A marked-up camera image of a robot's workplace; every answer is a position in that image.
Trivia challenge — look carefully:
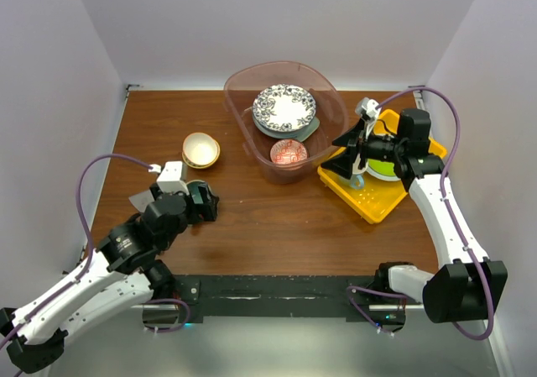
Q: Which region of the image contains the blue patterned bottom plate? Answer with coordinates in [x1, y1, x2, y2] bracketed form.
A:
[252, 84, 316, 133]

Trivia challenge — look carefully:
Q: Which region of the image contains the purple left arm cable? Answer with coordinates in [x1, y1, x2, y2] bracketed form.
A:
[0, 153, 159, 376]

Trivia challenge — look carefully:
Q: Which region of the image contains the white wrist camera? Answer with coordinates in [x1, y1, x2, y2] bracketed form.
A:
[148, 161, 189, 194]
[355, 97, 380, 137]

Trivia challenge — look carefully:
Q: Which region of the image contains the yellow plastic tray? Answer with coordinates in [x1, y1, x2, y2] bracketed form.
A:
[317, 108, 448, 226]

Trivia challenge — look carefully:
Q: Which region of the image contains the black mounting base plate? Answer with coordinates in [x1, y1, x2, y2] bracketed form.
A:
[125, 274, 425, 326]

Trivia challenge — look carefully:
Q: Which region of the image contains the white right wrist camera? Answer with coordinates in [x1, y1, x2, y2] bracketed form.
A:
[355, 97, 380, 137]

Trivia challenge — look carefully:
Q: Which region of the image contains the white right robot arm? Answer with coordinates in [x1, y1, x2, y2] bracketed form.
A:
[318, 107, 508, 324]

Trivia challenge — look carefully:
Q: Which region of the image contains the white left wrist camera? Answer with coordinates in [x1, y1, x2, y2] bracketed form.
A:
[148, 161, 189, 194]

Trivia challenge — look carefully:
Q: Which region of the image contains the teal ceramic mug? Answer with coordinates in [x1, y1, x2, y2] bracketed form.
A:
[186, 180, 207, 195]

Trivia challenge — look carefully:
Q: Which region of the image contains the green rimmed lettered plate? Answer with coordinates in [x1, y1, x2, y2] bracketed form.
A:
[252, 115, 307, 139]

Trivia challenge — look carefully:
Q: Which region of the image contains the white rimmed plate under green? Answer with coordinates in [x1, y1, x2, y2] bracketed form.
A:
[367, 165, 400, 182]

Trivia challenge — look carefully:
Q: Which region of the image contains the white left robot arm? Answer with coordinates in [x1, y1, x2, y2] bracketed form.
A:
[1, 181, 219, 374]

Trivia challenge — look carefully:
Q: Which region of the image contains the light blue white mug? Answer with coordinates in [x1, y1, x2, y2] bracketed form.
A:
[339, 168, 366, 191]

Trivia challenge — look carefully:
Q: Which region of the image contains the lime green plate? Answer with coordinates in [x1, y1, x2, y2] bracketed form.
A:
[368, 160, 396, 176]

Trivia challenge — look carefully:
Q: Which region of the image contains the pale green divided dish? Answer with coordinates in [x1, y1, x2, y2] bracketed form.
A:
[294, 117, 320, 143]

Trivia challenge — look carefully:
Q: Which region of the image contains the red patterned bowl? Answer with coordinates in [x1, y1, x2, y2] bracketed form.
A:
[269, 139, 309, 165]

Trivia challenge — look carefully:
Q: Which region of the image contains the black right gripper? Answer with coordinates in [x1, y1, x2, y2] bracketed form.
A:
[321, 117, 405, 180]

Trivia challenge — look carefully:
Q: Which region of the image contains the clear pink plastic bin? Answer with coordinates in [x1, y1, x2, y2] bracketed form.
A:
[223, 60, 350, 184]

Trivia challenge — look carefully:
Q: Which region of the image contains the spatula with wooden handle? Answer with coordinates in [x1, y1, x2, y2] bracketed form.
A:
[129, 190, 154, 212]

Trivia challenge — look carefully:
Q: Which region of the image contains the white yellow rimmed bowl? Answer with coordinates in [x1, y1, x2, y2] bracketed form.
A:
[181, 132, 221, 169]

